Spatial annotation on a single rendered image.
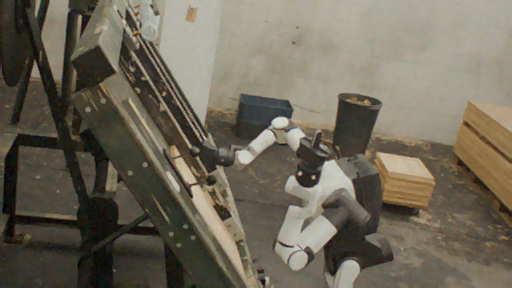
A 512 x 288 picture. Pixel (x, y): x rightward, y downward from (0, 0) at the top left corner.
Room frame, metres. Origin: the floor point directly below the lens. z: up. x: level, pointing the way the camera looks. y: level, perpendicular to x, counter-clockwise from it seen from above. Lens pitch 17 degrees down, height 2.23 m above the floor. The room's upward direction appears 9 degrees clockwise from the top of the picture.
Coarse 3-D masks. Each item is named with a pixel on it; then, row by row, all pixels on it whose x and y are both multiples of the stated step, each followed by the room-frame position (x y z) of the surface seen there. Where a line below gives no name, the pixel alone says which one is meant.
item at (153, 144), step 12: (132, 108) 1.90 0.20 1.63; (132, 120) 1.90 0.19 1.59; (144, 132) 1.91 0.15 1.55; (156, 144) 1.92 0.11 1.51; (156, 156) 1.91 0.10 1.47; (168, 168) 1.92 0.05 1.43; (180, 192) 1.93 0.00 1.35; (192, 204) 1.93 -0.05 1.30; (216, 240) 1.95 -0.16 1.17; (228, 264) 1.95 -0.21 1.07; (240, 276) 1.96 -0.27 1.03
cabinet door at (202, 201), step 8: (176, 152) 2.36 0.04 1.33; (176, 160) 2.24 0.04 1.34; (184, 168) 2.33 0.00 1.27; (184, 176) 2.22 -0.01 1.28; (192, 176) 2.39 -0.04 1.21; (200, 192) 2.36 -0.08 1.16; (200, 200) 2.25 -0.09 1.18; (208, 200) 2.41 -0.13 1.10; (200, 208) 2.14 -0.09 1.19; (208, 208) 2.32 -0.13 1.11; (208, 216) 2.21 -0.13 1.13; (216, 216) 2.38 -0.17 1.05; (216, 224) 2.28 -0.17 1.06; (216, 232) 2.17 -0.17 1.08; (224, 232) 2.35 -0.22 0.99; (224, 240) 2.23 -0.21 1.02; (232, 240) 2.41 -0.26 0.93; (232, 248) 2.31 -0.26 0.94; (232, 256) 2.19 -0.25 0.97; (240, 264) 2.24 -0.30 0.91; (240, 272) 2.14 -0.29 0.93
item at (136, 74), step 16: (128, 32) 2.36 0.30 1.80; (128, 48) 2.38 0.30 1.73; (128, 64) 2.38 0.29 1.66; (144, 80) 2.39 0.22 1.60; (144, 96) 2.39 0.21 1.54; (160, 96) 2.45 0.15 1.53; (160, 112) 2.40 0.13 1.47; (160, 128) 2.40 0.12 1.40; (176, 128) 2.41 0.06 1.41; (176, 144) 2.41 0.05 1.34; (192, 160) 2.42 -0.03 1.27; (208, 192) 2.43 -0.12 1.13; (224, 208) 2.45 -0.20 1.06; (224, 224) 2.44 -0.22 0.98
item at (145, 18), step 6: (144, 0) 3.07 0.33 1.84; (156, 0) 2.51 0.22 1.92; (144, 6) 2.87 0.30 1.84; (156, 6) 2.30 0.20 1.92; (144, 12) 2.69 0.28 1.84; (150, 12) 2.54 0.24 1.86; (156, 12) 2.21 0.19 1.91; (144, 18) 2.48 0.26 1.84; (150, 18) 2.41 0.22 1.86; (144, 24) 2.35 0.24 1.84; (150, 24) 2.23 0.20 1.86; (144, 30) 2.28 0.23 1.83; (150, 30) 2.26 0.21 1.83; (156, 30) 2.29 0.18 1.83; (144, 36) 2.28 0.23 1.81; (150, 36) 2.36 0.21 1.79; (156, 36) 2.29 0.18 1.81
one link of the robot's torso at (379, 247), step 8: (368, 240) 2.28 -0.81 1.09; (376, 240) 2.34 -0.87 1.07; (384, 240) 2.33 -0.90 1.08; (328, 248) 2.27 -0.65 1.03; (336, 248) 2.26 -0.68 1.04; (344, 248) 2.26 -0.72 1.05; (352, 248) 2.26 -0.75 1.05; (360, 248) 2.27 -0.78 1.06; (368, 248) 2.27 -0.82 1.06; (376, 248) 2.28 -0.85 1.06; (384, 248) 2.30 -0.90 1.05; (392, 248) 2.30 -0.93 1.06; (328, 256) 2.26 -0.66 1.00; (368, 256) 2.27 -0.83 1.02; (376, 256) 2.28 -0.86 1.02; (384, 256) 2.29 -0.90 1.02; (392, 256) 2.29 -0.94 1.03; (328, 264) 2.30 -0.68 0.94; (368, 264) 2.29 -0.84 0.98; (376, 264) 2.30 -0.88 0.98
